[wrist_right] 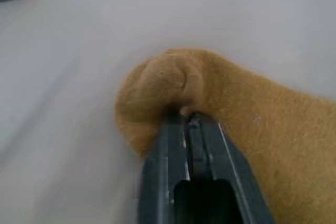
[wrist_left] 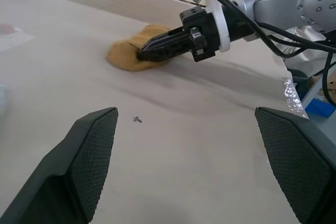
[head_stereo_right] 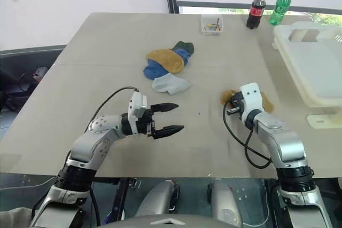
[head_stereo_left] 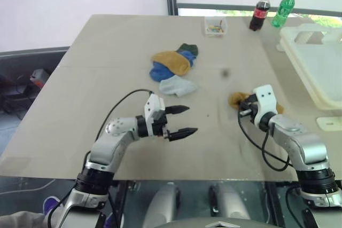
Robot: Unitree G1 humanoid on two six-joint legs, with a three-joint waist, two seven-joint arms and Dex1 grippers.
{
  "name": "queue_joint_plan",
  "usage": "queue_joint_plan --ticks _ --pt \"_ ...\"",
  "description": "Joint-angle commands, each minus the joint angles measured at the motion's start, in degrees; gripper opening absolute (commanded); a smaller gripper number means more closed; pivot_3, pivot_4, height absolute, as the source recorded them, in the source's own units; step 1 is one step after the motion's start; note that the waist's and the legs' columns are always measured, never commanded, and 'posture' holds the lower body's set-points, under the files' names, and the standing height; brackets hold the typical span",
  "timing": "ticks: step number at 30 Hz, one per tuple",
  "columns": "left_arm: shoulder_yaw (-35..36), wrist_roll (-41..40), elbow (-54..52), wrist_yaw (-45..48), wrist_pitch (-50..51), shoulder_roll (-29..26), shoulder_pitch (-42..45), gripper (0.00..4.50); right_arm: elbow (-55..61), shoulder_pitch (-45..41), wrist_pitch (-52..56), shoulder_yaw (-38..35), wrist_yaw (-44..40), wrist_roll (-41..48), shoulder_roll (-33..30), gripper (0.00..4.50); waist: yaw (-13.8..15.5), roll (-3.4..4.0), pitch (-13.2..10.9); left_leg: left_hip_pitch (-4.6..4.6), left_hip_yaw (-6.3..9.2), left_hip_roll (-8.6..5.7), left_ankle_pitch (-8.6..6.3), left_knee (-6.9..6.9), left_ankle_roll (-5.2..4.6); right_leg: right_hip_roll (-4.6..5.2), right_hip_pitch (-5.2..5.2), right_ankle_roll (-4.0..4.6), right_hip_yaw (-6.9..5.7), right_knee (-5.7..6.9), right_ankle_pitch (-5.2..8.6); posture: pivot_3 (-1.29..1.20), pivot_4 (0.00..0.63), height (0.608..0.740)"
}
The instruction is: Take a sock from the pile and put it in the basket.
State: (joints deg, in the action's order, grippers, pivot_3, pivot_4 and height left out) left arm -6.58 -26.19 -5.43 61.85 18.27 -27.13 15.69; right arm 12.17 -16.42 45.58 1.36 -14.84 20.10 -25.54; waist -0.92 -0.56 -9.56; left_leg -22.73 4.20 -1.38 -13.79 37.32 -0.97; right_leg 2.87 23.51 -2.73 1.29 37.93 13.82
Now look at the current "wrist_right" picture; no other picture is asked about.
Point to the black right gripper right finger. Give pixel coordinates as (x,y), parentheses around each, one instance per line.
(225,161)

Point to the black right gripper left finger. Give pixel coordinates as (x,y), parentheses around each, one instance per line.
(162,161)

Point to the tan fuzzy sock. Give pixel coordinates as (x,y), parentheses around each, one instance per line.
(236,98)

